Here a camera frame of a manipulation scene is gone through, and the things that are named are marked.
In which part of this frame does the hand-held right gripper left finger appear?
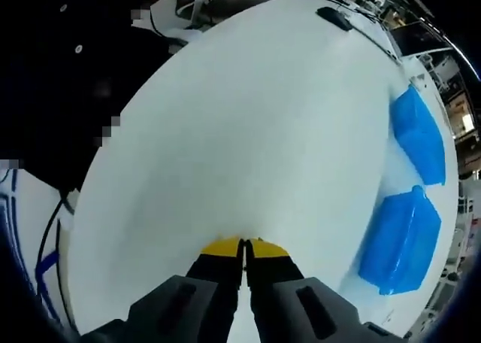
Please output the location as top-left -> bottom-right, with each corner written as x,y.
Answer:
80,236 -> 244,343

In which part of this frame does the blue plastic bin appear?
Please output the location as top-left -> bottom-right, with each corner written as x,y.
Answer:
389,83 -> 447,187
356,184 -> 443,296

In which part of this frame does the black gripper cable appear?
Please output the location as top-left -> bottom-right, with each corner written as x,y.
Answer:
35,187 -> 82,321

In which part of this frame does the person's black shirt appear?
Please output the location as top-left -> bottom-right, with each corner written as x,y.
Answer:
0,0 -> 189,193

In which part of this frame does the black computer mouse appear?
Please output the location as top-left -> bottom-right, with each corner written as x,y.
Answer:
316,6 -> 354,32

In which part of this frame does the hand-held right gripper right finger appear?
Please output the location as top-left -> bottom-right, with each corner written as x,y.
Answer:
243,237 -> 410,343

